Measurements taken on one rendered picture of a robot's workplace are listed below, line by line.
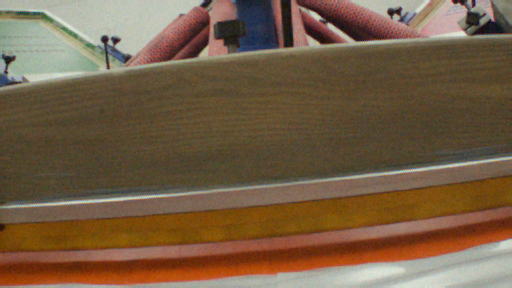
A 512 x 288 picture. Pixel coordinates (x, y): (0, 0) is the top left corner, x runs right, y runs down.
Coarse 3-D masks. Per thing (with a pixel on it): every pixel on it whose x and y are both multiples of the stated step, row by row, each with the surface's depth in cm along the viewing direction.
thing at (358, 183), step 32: (448, 160) 23; (480, 160) 21; (128, 192) 23; (160, 192) 22; (192, 192) 22; (224, 192) 22; (256, 192) 22; (288, 192) 22; (320, 192) 22; (352, 192) 22; (384, 192) 22
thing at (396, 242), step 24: (456, 216) 26; (480, 216) 25; (504, 216) 24; (288, 240) 25; (312, 240) 25; (336, 240) 24; (360, 240) 24; (384, 240) 23; (408, 240) 23; (432, 240) 22; (456, 240) 22; (480, 240) 21; (288, 264) 22; (312, 264) 21; (336, 264) 21; (360, 264) 21
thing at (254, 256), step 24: (240, 240) 26; (264, 240) 26; (0, 264) 24; (24, 264) 24; (48, 264) 24; (72, 264) 24; (96, 264) 24; (120, 264) 24; (144, 264) 23; (168, 264) 23; (192, 264) 23; (216, 264) 23; (240, 264) 22; (264, 264) 22
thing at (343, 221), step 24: (504, 192) 24; (312, 216) 24; (336, 216) 24; (360, 216) 24; (384, 216) 24; (408, 216) 24; (432, 216) 24; (0, 240) 25; (24, 240) 25; (48, 240) 25; (72, 240) 25; (96, 240) 24; (120, 240) 24; (144, 240) 24; (168, 240) 24; (192, 240) 24; (216, 240) 24
